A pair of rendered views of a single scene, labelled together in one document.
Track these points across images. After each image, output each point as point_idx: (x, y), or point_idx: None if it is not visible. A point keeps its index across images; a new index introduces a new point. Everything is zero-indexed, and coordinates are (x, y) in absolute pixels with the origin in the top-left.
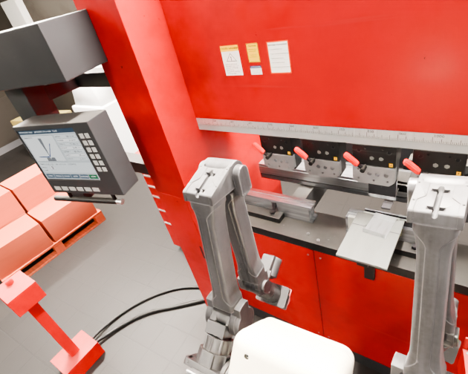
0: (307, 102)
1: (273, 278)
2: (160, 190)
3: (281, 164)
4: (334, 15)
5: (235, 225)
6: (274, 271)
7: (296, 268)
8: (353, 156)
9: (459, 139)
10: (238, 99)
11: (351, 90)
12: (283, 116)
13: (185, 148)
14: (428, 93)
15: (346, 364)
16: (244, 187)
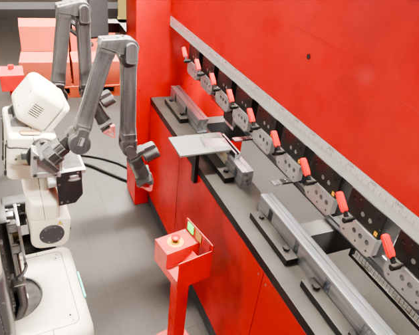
0: (209, 26)
1: (163, 172)
2: None
3: (192, 72)
4: None
5: (78, 41)
6: (104, 101)
7: (172, 165)
8: (214, 78)
9: (251, 85)
10: (187, 8)
11: (224, 26)
12: (200, 32)
13: (149, 32)
14: (246, 43)
15: (54, 101)
16: (82, 17)
